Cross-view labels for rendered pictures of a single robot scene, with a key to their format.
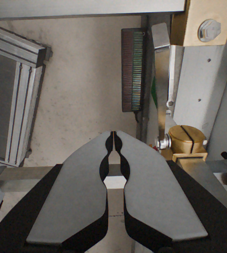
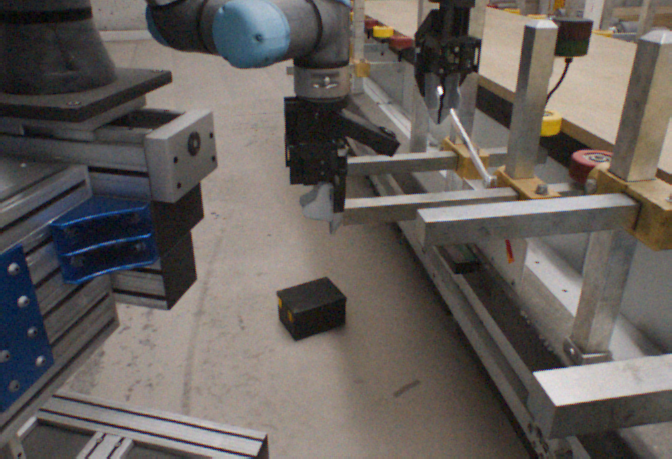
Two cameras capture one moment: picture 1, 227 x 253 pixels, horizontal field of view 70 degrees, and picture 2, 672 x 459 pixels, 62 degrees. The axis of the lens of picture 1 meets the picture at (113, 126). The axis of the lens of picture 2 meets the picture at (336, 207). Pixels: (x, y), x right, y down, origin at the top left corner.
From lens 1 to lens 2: 1.03 m
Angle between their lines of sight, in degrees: 93
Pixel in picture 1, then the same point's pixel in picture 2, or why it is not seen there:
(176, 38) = (462, 167)
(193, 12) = (461, 151)
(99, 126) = not seen: outside the picture
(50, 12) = (385, 159)
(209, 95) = (574, 286)
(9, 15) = (362, 161)
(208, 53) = (531, 258)
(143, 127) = (493, 274)
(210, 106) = not seen: hidden behind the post
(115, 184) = (465, 195)
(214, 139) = (640, 318)
